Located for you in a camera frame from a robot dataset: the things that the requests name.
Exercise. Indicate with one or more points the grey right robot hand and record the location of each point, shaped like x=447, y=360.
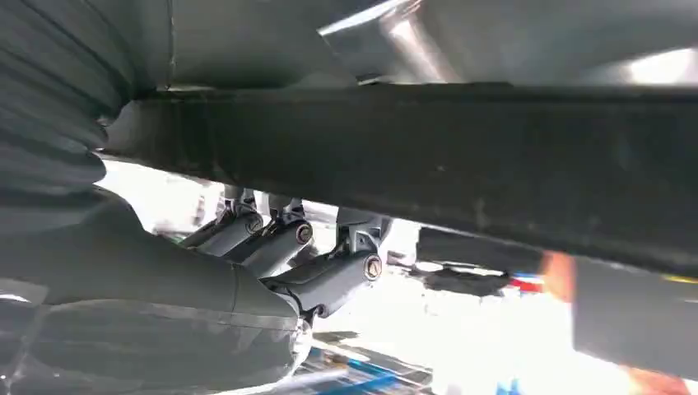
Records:
x=136, y=327

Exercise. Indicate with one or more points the blue crate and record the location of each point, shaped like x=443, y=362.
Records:
x=360, y=370

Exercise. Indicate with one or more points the ribbed grey right arm sleeve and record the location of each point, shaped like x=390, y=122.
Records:
x=54, y=82

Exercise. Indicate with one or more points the flat dark object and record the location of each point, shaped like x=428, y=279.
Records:
x=469, y=256

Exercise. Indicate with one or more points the dark box with orange edges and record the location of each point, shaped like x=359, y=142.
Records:
x=638, y=316

